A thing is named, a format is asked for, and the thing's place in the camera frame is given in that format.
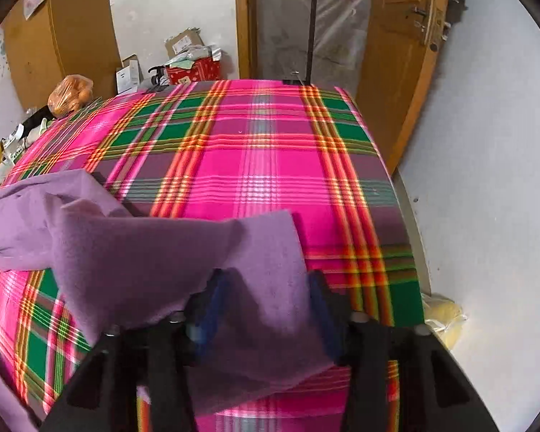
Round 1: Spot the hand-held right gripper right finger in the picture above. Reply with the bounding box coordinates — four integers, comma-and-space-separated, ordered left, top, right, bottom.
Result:
308, 270, 498, 432

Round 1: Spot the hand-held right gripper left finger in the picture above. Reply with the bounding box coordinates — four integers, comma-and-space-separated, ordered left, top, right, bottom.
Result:
42, 270, 228, 432

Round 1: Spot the yellow plastic bag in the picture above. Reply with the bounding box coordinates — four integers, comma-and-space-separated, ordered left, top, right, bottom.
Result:
420, 292, 469, 352

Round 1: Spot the pink green plaid bed sheet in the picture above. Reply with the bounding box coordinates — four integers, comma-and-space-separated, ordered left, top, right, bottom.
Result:
0, 78, 426, 432

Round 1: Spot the red box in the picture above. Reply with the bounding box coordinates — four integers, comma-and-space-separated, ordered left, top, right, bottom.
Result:
166, 58, 221, 85

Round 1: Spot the white cardboard box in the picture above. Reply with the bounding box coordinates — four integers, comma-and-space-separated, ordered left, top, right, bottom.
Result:
114, 54, 142, 95

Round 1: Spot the folding table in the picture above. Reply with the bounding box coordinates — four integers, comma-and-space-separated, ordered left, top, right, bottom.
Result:
0, 112, 57, 190

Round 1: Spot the wooden door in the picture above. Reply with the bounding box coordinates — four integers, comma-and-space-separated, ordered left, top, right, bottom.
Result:
360, 0, 453, 174

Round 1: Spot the bag of oranges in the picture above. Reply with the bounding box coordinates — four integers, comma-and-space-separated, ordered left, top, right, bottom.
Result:
47, 74, 94, 118

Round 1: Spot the black pouch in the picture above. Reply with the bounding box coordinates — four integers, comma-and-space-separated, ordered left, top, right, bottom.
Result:
20, 105, 50, 136

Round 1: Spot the brown cardboard box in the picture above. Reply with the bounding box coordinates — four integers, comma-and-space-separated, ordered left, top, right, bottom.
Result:
164, 27, 208, 59

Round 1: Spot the clear plastic sheet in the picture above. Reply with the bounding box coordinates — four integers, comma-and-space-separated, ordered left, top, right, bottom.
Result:
252, 0, 374, 86

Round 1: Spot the metal door lock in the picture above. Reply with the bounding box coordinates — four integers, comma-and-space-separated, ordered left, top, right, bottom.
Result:
411, 0, 451, 52

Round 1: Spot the wooden wardrobe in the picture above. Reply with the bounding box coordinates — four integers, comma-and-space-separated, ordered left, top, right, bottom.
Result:
2, 0, 122, 113

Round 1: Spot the wooden door frame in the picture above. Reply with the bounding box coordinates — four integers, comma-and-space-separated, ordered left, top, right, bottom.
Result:
234, 0, 258, 81

